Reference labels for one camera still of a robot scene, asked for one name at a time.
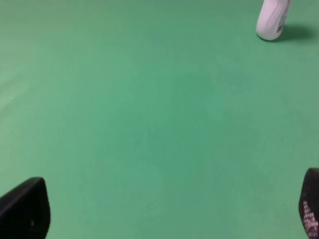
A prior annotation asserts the green table cloth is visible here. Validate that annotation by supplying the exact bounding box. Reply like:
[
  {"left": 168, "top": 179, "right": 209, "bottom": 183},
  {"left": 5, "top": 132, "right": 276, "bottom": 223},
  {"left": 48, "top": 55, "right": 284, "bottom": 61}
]
[{"left": 0, "top": 0, "right": 319, "bottom": 239}]

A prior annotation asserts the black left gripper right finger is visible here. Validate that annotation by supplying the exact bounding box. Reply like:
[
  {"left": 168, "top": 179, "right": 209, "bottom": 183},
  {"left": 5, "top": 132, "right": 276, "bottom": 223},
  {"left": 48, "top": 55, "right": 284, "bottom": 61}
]
[{"left": 299, "top": 168, "right": 319, "bottom": 239}]

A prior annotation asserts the white curvy bottle black cap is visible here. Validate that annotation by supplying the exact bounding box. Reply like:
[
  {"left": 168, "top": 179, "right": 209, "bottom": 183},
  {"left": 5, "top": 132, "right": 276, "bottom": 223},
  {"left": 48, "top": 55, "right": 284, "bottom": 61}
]
[{"left": 256, "top": 0, "right": 291, "bottom": 41}]

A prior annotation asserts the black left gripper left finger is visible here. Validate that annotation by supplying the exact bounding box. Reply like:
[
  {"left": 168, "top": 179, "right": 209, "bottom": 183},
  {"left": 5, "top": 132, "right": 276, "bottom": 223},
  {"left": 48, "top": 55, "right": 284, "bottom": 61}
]
[{"left": 0, "top": 177, "right": 51, "bottom": 239}]

